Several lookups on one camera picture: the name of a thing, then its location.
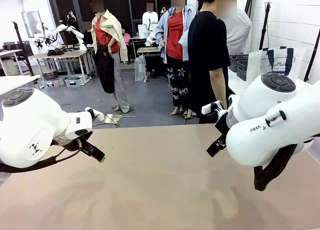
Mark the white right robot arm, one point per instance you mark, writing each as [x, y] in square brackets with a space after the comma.
[270, 115]

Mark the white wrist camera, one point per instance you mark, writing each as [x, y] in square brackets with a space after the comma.
[208, 108]
[100, 117]

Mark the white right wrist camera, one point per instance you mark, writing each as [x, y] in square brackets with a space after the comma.
[208, 108]

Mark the metal mannequin base plate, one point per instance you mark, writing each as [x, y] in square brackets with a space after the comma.
[120, 118]

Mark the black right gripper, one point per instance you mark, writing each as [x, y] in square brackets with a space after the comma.
[222, 126]

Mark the grey framed wall board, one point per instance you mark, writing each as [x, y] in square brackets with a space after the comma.
[31, 23]

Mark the background person dark clothes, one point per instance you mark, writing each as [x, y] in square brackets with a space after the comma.
[87, 36]

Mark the mannequin with blue shirt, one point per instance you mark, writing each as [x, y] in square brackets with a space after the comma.
[175, 47]

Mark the black tripod stand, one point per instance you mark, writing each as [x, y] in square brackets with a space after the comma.
[312, 57]
[265, 25]
[23, 50]

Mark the person's right forearm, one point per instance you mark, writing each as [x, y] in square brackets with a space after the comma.
[218, 87]

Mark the background person pink shirt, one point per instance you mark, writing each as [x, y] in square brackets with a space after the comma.
[126, 40]

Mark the mannequin with beige jacket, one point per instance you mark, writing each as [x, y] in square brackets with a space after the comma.
[107, 47]

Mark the grey plastic storage bin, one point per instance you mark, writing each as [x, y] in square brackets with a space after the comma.
[50, 75]
[73, 81]

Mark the clear plastic container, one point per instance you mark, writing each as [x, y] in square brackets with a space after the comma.
[140, 68]

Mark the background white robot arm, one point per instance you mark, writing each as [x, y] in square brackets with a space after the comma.
[67, 30]

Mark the person in black t-shirt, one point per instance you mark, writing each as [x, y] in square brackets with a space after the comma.
[207, 45]

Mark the white table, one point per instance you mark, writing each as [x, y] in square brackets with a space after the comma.
[236, 83]
[15, 82]

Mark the background person white shirt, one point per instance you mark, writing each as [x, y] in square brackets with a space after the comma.
[150, 17]

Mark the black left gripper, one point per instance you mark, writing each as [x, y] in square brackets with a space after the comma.
[71, 144]

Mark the wooden top workbench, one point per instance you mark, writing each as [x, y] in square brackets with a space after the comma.
[60, 55]

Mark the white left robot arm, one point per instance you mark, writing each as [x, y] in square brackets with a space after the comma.
[30, 125]

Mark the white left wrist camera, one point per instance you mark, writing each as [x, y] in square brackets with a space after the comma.
[100, 117]

